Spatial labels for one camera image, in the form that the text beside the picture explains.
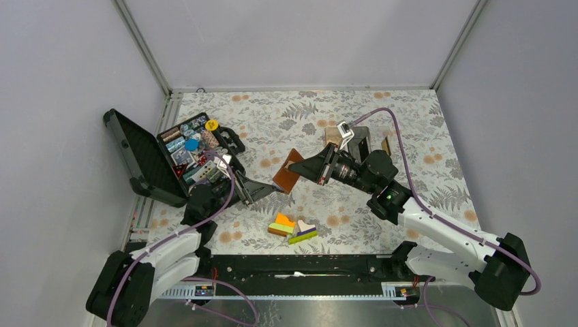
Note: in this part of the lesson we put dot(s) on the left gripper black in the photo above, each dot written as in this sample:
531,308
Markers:
257,191

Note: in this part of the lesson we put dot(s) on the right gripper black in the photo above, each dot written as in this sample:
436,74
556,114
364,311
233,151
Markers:
317,168

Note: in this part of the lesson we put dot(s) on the brown leather card holder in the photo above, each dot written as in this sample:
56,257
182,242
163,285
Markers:
284,179

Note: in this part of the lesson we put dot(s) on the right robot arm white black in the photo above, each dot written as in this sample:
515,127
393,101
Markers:
496,268

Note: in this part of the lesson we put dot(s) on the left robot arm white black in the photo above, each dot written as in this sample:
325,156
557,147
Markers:
130,282

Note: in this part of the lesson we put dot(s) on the orange green brown card stack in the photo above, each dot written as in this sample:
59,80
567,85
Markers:
282,226

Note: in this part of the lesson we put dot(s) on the white purple green card stack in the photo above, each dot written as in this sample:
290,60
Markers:
306,231

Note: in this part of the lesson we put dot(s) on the floral patterned table mat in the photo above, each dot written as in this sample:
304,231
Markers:
270,124

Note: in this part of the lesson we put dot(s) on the yellow poker chip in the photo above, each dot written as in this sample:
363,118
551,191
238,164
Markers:
211,125

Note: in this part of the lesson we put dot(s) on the blue poker chip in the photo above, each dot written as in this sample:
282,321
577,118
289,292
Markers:
191,144

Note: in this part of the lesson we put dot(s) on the black poker chip case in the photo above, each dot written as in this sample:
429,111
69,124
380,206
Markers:
160,167

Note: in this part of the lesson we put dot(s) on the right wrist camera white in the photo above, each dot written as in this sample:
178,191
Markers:
346,134

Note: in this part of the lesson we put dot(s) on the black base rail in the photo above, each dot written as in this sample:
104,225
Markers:
308,275

